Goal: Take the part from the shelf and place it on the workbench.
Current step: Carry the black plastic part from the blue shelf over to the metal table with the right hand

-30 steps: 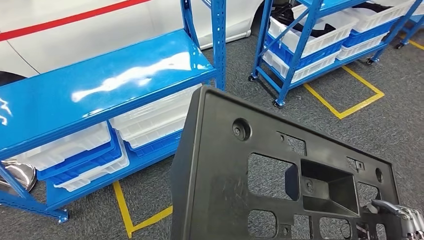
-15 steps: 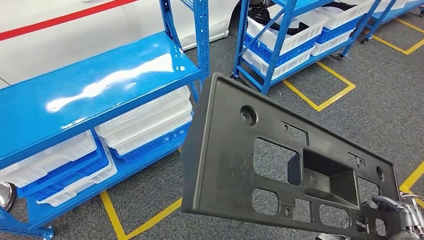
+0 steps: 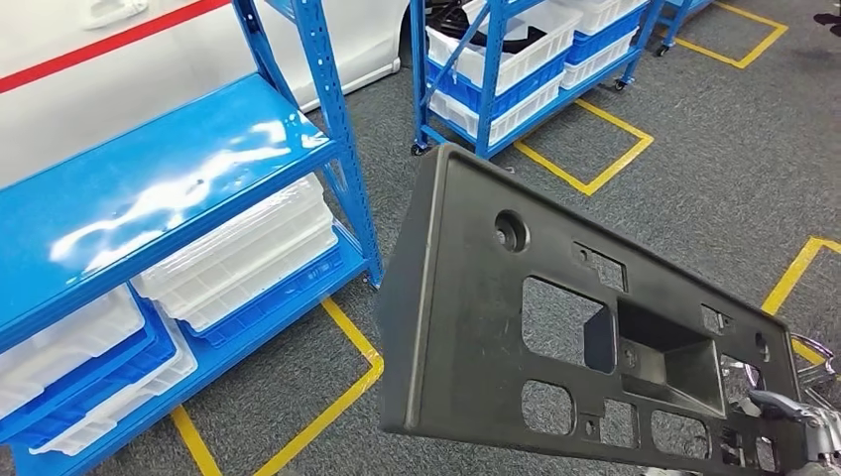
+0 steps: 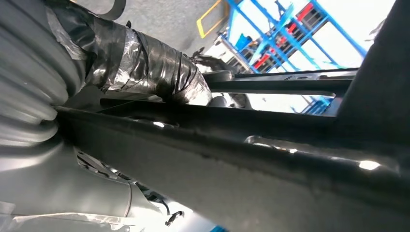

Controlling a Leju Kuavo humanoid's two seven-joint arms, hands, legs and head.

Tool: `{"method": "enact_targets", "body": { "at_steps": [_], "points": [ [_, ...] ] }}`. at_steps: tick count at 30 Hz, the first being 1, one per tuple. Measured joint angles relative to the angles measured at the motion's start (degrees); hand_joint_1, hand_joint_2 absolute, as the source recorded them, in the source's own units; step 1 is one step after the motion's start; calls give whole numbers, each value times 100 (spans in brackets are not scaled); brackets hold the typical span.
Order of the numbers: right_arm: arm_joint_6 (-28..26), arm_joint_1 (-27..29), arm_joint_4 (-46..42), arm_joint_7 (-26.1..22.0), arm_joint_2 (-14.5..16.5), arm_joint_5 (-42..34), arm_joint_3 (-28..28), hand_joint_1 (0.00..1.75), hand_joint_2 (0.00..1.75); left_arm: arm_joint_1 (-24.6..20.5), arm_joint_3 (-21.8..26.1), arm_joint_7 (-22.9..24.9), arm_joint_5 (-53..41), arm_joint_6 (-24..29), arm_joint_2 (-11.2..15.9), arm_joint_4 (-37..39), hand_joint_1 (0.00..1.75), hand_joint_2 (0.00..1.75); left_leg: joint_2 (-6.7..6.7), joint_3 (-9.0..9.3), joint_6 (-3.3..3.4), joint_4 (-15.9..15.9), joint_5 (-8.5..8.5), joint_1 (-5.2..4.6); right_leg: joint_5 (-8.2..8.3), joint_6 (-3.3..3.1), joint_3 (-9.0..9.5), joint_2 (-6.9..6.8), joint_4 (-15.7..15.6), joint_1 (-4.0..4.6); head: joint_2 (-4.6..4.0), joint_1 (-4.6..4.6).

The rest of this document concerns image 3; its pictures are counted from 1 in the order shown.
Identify blue wheeled rack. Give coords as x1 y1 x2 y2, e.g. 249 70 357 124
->
408 0 661 161
654 0 716 59

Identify red barrier belt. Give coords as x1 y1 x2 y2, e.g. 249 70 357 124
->
0 0 231 95

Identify blue metal shelf rack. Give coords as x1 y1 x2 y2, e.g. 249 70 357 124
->
0 0 386 476

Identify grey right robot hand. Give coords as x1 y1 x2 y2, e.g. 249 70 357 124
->
722 333 841 474

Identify white car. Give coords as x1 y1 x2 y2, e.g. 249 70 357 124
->
0 0 412 188

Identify black plastic trim pieces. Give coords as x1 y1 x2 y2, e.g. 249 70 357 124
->
429 0 547 56

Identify black plastic plate bracket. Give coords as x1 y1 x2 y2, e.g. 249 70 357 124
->
377 143 812 476

